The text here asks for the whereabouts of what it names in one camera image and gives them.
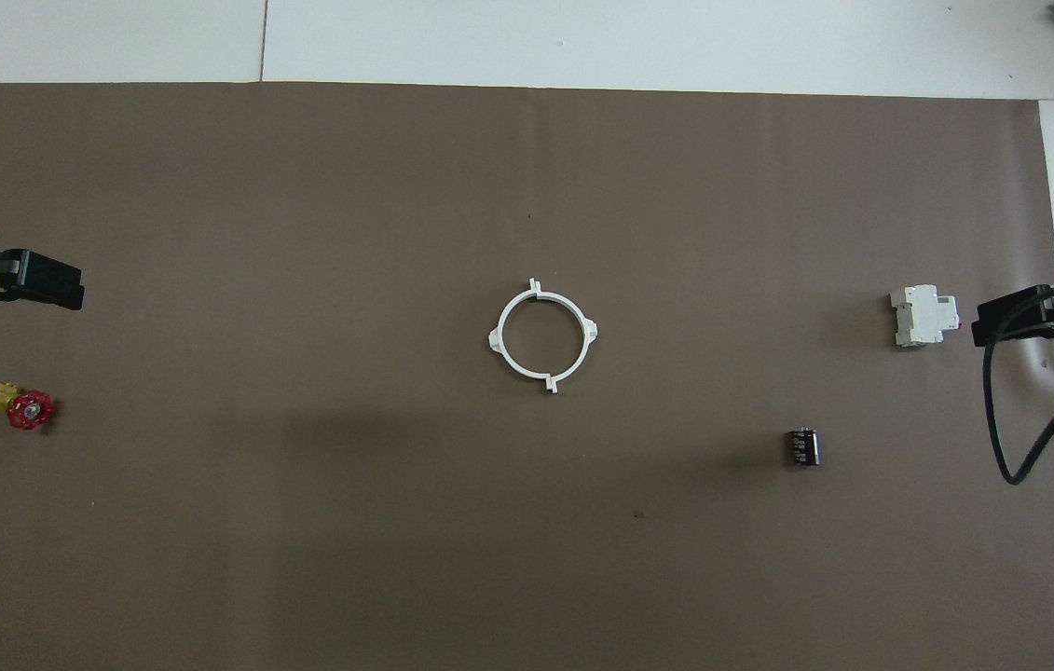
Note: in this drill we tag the white circuit breaker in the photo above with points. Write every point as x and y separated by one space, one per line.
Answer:
920 317

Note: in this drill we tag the brass valve with red handwheel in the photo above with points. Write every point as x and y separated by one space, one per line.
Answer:
30 410

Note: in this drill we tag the black cylindrical capacitor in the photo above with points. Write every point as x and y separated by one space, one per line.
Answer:
803 447

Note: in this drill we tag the brown paper table mat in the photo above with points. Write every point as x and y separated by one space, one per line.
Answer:
508 540

